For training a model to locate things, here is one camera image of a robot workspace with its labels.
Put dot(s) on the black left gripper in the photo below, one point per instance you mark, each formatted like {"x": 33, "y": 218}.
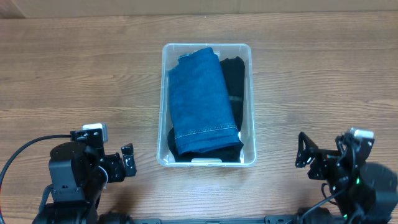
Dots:
{"x": 114, "y": 161}

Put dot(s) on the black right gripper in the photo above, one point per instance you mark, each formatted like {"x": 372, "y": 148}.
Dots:
{"x": 315, "y": 160}

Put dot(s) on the black taped cloth bundle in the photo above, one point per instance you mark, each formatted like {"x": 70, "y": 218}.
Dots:
{"x": 226, "y": 154}

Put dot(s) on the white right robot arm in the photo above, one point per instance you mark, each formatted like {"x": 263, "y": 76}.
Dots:
{"x": 361, "y": 191}

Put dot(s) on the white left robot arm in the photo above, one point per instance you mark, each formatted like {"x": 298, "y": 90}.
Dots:
{"x": 79, "y": 171}

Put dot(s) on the clear plastic storage bin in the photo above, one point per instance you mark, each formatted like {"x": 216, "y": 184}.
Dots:
{"x": 170, "y": 55}

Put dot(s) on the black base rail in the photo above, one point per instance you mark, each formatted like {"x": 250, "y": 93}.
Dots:
{"x": 202, "y": 221}

